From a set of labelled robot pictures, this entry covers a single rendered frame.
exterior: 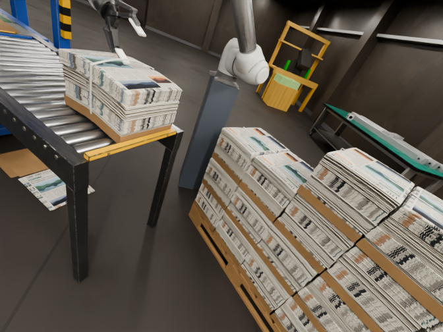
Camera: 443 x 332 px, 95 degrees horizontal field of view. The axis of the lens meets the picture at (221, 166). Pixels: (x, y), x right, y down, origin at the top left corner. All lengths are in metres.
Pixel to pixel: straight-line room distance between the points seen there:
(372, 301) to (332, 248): 0.21
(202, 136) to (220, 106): 0.28
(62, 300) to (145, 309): 0.40
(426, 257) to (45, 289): 1.58
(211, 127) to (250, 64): 0.55
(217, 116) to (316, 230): 1.02
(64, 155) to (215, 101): 1.02
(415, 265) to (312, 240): 0.33
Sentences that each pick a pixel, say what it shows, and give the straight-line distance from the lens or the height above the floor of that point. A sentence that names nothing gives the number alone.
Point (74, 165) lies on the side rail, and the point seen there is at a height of 0.80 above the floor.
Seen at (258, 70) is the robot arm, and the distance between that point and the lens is 1.32.
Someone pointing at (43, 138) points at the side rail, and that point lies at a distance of 0.92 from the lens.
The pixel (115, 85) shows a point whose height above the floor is 1.02.
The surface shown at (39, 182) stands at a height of 0.01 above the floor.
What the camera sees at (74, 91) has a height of 0.89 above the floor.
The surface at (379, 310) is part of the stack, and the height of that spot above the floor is 0.70.
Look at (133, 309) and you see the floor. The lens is 1.38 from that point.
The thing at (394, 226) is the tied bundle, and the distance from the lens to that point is 0.92.
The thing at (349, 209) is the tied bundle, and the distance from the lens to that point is 0.93.
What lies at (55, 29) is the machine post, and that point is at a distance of 2.20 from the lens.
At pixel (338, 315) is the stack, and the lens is 1.17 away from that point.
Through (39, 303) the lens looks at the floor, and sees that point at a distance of 1.44.
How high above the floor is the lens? 1.30
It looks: 32 degrees down
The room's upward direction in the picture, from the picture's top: 24 degrees clockwise
